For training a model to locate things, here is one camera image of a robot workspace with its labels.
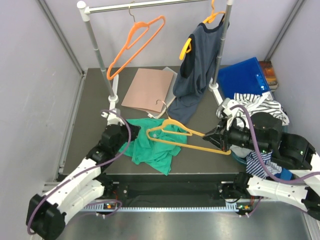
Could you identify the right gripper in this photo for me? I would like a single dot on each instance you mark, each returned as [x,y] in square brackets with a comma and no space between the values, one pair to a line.
[219,140]

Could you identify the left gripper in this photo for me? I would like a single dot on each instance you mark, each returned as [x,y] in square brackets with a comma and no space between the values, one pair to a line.
[135,130]

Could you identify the green tank top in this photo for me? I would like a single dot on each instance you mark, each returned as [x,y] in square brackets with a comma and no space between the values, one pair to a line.
[156,154]

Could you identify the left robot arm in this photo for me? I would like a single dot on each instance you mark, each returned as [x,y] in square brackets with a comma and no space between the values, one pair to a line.
[49,214]

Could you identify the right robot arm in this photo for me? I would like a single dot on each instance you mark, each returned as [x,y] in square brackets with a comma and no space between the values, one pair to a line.
[292,152]

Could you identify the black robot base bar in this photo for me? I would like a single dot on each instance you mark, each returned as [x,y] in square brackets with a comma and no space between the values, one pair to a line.
[173,190]

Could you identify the navy blue tank top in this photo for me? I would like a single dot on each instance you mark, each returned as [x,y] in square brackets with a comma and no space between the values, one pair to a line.
[195,73]

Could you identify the orange-yellow hanger holding navy top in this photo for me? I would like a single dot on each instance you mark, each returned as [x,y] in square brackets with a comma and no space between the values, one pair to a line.
[188,46]

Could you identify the orange hanger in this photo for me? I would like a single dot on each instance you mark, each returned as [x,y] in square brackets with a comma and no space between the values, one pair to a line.
[130,43]

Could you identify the pink paper folder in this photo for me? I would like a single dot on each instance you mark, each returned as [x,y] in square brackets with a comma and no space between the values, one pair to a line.
[148,86]

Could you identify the striped white laundry pile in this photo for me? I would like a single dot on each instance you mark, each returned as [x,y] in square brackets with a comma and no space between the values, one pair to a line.
[255,104]

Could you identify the silver garment rack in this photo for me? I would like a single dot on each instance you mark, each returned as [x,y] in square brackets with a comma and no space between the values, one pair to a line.
[112,85]

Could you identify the blue plastic binder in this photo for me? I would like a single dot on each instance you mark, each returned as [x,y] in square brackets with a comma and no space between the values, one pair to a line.
[245,77]

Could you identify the blue cloth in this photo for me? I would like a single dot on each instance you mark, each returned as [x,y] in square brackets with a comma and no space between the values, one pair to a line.
[286,175]

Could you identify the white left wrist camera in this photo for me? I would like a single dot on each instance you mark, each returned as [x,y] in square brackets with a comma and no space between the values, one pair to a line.
[111,118]

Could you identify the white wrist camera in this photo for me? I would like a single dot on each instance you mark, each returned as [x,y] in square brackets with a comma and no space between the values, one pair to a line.
[227,109]
[111,118]

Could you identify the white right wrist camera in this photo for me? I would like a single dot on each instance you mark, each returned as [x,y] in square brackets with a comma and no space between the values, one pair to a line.
[227,109]

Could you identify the aluminium frame rail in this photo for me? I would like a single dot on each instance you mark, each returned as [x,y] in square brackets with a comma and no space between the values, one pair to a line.
[79,86]

